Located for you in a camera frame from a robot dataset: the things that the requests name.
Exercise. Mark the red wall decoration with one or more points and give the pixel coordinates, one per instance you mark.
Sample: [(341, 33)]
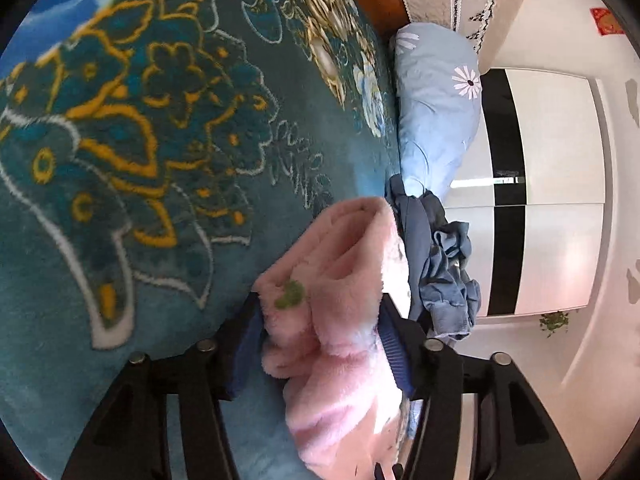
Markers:
[(607, 21)]

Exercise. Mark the pink fleece garment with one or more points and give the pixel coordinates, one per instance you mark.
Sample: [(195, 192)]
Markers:
[(340, 270)]

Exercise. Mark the dark blue garment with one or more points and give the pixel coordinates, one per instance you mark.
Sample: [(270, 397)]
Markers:
[(440, 280)]

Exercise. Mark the white wardrobe with black stripe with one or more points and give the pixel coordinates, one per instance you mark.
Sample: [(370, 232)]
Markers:
[(560, 160)]

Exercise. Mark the teal floral blanket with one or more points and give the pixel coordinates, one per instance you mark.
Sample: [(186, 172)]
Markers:
[(150, 160)]

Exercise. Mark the green leafy plant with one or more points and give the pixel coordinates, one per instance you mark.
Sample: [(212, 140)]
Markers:
[(552, 322)]

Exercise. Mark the light blue floral pillow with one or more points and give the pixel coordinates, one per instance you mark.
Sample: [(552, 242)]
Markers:
[(435, 120)]

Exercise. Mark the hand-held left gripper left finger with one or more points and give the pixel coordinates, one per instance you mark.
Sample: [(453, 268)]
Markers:
[(246, 360)]

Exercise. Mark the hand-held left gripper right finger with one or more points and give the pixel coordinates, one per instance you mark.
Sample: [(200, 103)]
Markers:
[(395, 360)]

